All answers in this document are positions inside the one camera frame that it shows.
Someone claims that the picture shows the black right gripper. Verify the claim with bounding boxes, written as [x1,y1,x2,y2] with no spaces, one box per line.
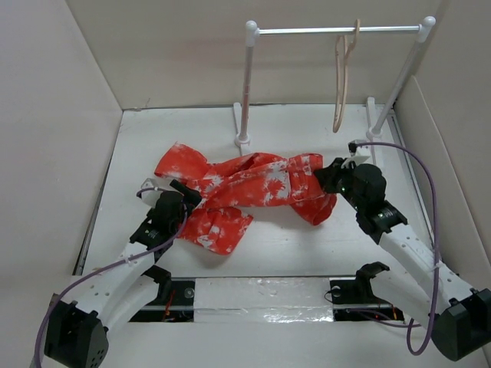
[315,157,364,212]

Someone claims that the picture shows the orange white tie-dye trousers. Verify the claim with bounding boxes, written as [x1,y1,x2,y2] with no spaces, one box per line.
[154,143,337,255]

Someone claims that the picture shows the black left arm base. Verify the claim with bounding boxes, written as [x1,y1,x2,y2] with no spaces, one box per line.
[130,266,196,323]

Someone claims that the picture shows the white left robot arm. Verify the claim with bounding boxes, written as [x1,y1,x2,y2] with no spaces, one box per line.
[31,179,202,367]

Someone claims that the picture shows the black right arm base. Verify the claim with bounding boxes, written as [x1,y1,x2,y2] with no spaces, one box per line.
[324,261,404,327]

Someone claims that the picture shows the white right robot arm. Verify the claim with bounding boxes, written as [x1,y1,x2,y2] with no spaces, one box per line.
[314,158,490,361]

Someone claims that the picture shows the beige plastic hanger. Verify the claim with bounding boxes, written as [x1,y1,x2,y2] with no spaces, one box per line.
[332,18,361,133]

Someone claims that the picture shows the white clothes rack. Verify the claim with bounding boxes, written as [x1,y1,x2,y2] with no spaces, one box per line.
[232,15,437,169]

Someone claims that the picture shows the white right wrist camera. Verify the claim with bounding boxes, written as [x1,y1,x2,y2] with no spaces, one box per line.
[341,140,371,169]

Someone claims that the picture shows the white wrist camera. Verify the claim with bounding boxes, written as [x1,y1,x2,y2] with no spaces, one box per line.
[136,178,160,208]
[341,140,371,169]

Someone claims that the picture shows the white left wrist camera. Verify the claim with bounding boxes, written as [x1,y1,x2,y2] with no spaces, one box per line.
[136,178,160,208]

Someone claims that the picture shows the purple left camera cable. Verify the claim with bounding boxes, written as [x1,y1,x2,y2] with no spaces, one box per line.
[29,186,189,368]

